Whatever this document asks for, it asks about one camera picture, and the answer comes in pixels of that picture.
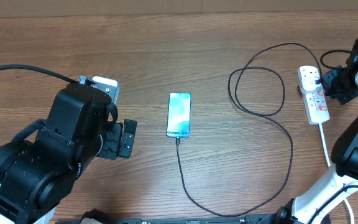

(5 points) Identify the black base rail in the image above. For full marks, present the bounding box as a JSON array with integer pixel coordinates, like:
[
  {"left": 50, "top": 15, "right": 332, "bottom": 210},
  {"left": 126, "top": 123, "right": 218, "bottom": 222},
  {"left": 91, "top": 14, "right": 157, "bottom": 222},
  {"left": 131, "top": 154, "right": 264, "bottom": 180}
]
[{"left": 57, "top": 209, "right": 284, "bottom": 224}]

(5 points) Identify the white power strip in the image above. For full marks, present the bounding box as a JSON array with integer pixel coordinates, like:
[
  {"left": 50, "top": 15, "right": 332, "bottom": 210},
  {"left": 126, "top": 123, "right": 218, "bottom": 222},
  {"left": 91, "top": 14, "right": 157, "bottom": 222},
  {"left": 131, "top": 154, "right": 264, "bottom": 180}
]
[{"left": 297, "top": 65, "right": 330, "bottom": 124}]

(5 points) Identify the Galaxy S24 smartphone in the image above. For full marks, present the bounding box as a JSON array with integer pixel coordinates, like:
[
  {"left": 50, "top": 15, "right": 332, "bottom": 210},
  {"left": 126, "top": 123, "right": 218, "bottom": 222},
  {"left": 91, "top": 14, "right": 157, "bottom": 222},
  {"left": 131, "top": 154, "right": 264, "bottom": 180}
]
[{"left": 167, "top": 92, "right": 191, "bottom": 138}]

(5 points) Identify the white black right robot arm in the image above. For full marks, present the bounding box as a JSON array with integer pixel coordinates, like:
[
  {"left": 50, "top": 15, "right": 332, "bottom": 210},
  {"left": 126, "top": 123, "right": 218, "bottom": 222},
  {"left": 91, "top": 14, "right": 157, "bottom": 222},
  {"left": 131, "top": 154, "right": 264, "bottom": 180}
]
[{"left": 260, "top": 39, "right": 358, "bottom": 223}]

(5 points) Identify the black USB charging cable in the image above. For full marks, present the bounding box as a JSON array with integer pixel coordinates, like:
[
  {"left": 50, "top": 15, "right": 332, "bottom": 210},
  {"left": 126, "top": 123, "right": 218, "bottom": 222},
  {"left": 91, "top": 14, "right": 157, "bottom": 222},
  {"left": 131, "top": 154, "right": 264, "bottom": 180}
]
[{"left": 175, "top": 42, "right": 323, "bottom": 218}]

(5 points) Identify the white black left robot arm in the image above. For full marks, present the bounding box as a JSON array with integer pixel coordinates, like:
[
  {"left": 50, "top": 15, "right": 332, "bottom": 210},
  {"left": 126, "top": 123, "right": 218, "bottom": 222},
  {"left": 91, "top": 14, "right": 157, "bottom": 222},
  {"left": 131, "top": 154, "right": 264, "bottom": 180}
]
[{"left": 0, "top": 76, "right": 137, "bottom": 223}]

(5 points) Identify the white charger plug adapter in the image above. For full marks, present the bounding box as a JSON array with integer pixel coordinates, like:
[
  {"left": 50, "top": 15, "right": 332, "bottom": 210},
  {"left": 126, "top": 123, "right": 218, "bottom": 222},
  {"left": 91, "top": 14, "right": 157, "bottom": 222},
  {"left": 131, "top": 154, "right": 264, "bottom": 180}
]
[{"left": 300, "top": 77, "right": 323, "bottom": 94}]

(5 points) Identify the white power strip cord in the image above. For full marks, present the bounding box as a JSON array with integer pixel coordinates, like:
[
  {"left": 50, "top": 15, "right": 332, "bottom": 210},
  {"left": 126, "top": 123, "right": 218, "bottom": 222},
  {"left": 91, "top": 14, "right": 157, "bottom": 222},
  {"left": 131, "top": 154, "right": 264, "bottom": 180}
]
[{"left": 318, "top": 123, "right": 356, "bottom": 224}]

